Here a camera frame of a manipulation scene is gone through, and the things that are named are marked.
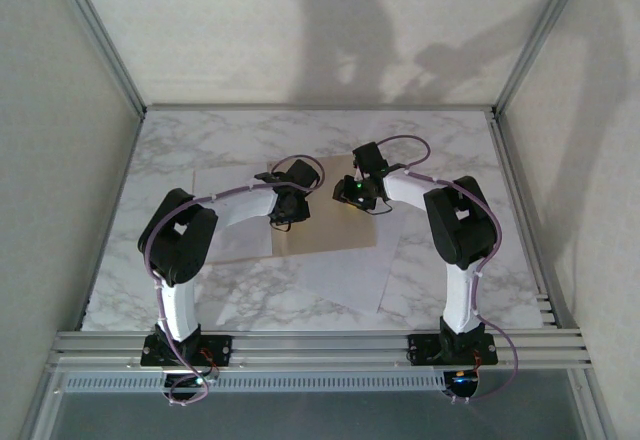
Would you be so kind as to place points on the brown cardboard folder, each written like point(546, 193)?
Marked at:
point(325, 230)

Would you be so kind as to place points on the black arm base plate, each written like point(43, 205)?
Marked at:
point(422, 350)
point(220, 352)

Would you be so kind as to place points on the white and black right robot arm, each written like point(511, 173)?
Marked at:
point(460, 300)

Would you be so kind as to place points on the aluminium frame post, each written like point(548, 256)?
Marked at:
point(102, 40)
point(539, 35)

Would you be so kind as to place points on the aluminium side rail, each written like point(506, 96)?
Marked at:
point(510, 170)

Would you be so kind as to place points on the aluminium front rail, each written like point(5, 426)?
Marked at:
point(325, 350)

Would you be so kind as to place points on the round black controller housing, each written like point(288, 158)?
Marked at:
point(197, 382)
point(462, 385)

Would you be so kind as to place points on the aluminium back rail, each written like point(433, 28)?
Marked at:
point(320, 108)

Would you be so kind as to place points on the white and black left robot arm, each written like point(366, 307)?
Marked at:
point(177, 310)

